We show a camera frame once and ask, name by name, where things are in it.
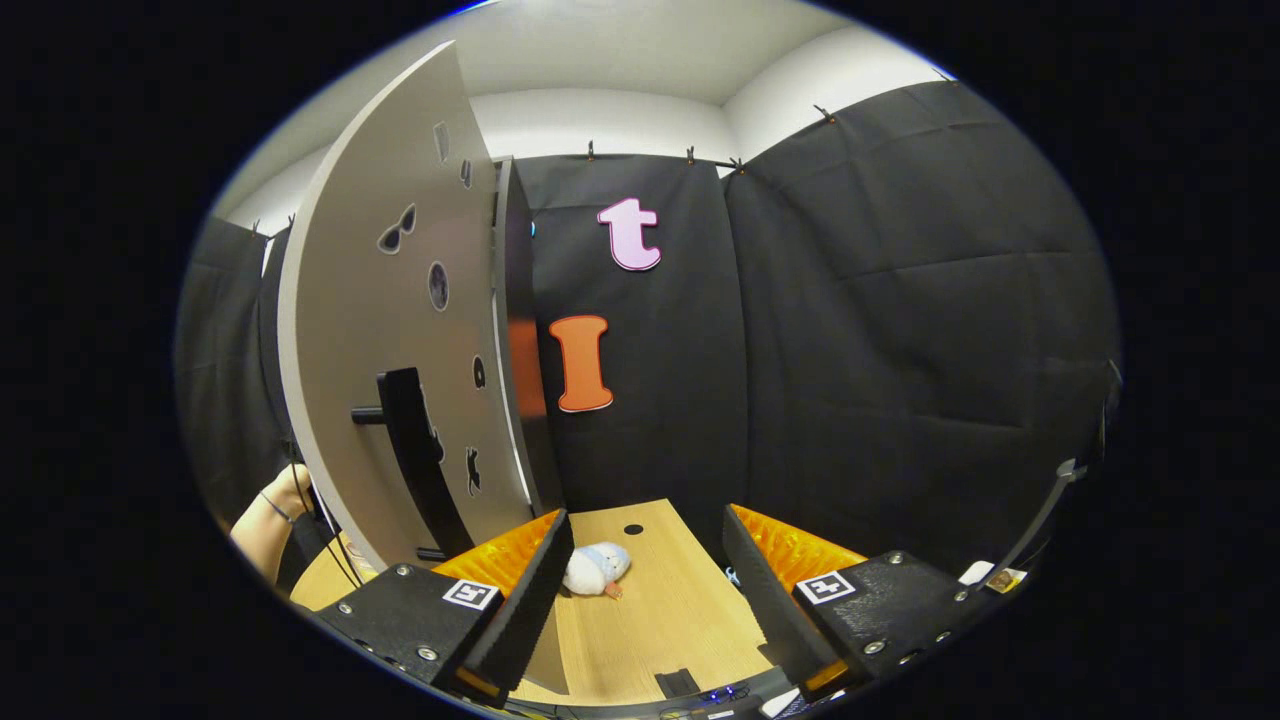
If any white plush toy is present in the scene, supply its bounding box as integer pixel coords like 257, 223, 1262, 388
560, 541, 633, 601

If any beige cabinet door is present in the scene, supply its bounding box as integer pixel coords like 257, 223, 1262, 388
277, 40, 571, 696

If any dark grey cabinet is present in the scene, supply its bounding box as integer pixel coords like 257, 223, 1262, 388
490, 155, 566, 516

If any grey metal stand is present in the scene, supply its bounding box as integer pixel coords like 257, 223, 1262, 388
1000, 458, 1086, 591

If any black backdrop cloth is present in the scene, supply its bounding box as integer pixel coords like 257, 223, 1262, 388
175, 80, 1121, 581

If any black door handle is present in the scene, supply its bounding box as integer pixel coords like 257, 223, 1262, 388
350, 367, 476, 563

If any row of cloth clamps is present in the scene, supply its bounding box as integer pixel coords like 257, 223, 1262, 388
248, 105, 836, 236

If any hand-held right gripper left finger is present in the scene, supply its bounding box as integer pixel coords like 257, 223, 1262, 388
315, 508, 576, 709

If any black device with blue lights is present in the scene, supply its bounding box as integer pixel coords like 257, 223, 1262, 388
640, 668, 801, 720

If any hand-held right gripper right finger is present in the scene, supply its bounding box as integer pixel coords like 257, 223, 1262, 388
722, 503, 1001, 701

